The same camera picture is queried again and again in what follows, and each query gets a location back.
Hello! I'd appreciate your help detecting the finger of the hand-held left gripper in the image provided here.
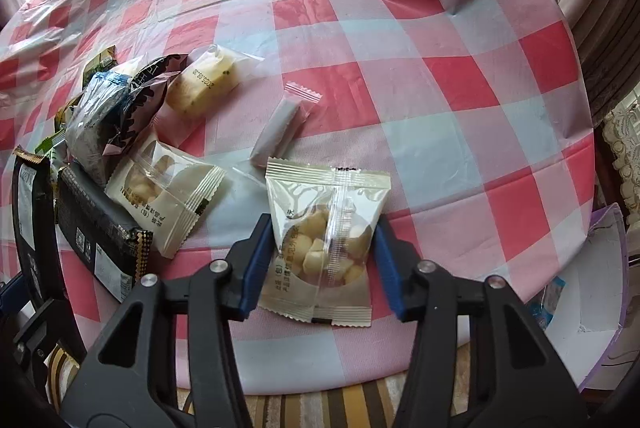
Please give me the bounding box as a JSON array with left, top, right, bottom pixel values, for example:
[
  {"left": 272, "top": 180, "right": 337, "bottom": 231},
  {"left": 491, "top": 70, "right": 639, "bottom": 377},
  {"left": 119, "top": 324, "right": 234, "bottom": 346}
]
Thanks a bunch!
[{"left": 11, "top": 298, "right": 88, "bottom": 376}]

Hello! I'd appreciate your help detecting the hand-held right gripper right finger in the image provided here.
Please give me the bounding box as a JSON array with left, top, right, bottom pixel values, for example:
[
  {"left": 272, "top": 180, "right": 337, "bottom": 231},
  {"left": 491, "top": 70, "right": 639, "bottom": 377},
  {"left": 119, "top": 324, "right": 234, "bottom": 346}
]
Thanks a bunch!
[{"left": 372, "top": 215, "right": 588, "bottom": 428}]

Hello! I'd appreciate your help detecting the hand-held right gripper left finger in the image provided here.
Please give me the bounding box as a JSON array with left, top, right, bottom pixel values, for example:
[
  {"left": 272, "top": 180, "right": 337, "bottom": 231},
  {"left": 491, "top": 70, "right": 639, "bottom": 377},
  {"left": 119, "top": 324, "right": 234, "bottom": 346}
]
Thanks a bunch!
[{"left": 60, "top": 213, "right": 273, "bottom": 428}]

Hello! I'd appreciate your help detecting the white packet of yellow pieces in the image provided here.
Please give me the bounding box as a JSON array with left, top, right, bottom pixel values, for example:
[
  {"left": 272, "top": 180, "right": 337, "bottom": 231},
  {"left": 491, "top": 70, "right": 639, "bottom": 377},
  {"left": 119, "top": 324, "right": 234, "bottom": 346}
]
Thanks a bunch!
[{"left": 257, "top": 156, "right": 392, "bottom": 326}]

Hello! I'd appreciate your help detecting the tall black snack packet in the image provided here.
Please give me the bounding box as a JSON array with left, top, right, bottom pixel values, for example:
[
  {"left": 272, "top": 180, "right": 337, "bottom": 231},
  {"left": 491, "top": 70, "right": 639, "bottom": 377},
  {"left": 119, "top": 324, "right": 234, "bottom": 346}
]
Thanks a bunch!
[{"left": 12, "top": 147, "right": 68, "bottom": 309}]

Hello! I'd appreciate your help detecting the grey packet with blue edges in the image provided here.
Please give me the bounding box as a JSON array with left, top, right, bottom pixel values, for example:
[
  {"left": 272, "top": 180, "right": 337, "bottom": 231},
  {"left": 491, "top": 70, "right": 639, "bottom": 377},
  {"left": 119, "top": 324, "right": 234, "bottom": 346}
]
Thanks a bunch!
[{"left": 66, "top": 72, "right": 135, "bottom": 186}]

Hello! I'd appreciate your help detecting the white biscuit packet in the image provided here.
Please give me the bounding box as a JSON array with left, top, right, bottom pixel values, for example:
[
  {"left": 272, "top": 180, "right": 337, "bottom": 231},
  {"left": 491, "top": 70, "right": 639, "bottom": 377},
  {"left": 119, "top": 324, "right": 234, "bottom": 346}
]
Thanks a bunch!
[{"left": 105, "top": 140, "right": 227, "bottom": 259}]

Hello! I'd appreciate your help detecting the black snack box gold edge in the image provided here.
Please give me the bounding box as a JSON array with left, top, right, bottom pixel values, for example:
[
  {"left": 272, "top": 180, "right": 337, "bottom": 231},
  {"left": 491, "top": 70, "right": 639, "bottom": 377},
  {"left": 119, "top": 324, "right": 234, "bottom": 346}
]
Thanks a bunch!
[{"left": 55, "top": 163, "right": 153, "bottom": 304}]

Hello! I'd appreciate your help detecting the pink stick snack packet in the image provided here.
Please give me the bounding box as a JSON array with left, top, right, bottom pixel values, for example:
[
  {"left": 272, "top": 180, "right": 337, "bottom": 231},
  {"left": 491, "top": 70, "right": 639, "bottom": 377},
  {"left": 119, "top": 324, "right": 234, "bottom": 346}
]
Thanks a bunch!
[{"left": 232, "top": 80, "right": 322, "bottom": 179}]

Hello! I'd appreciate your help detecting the striped rug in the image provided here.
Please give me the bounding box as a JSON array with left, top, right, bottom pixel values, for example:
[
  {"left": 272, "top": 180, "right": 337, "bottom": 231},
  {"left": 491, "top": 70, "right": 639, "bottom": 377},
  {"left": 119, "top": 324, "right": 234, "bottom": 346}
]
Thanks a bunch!
[{"left": 45, "top": 348, "right": 501, "bottom": 428}]

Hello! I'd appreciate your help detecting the blue white packet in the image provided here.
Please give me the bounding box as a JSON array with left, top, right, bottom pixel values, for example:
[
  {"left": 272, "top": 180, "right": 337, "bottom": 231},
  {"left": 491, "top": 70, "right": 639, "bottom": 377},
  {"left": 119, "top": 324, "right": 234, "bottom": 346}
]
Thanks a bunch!
[{"left": 531, "top": 277, "right": 567, "bottom": 329}]

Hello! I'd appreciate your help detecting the clear yellow cake packet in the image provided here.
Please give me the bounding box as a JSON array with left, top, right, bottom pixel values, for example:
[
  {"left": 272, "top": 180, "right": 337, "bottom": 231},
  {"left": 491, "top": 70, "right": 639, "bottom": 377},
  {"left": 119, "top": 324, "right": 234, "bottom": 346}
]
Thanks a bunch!
[{"left": 165, "top": 44, "right": 265, "bottom": 116}]

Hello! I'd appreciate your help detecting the green white snack packet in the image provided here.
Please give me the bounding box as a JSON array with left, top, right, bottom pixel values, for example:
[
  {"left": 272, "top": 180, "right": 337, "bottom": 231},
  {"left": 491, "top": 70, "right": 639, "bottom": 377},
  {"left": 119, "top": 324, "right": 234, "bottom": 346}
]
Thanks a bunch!
[{"left": 34, "top": 130, "right": 68, "bottom": 156}]

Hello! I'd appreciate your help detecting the black and pink snack packet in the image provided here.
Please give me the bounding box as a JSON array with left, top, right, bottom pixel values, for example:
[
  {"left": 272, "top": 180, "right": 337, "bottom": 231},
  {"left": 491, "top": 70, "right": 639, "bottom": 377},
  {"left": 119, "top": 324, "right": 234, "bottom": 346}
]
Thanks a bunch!
[{"left": 102, "top": 53, "right": 187, "bottom": 155}]

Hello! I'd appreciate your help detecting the white box with purple edge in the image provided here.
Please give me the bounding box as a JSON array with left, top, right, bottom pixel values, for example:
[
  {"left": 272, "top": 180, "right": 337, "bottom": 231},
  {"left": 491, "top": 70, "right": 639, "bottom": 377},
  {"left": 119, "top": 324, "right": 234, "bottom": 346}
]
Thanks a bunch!
[{"left": 530, "top": 203, "right": 628, "bottom": 391}]

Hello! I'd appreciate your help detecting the red white checked tablecloth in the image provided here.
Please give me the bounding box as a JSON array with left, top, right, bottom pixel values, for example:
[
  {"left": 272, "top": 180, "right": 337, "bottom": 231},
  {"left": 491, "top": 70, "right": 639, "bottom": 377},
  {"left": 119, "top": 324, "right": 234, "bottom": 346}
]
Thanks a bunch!
[{"left": 0, "top": 0, "right": 598, "bottom": 396}]

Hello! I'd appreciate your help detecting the white lace curtain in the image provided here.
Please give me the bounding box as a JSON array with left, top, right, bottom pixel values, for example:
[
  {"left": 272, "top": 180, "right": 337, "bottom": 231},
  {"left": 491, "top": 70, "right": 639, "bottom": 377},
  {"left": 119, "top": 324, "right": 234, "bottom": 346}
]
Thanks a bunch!
[{"left": 600, "top": 98, "right": 640, "bottom": 229}]

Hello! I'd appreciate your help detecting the beige striped curtain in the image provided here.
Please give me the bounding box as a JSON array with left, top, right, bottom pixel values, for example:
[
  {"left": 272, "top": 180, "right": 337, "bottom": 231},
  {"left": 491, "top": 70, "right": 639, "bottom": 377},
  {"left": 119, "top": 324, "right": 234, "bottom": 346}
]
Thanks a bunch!
[{"left": 530, "top": 0, "right": 640, "bottom": 129}]

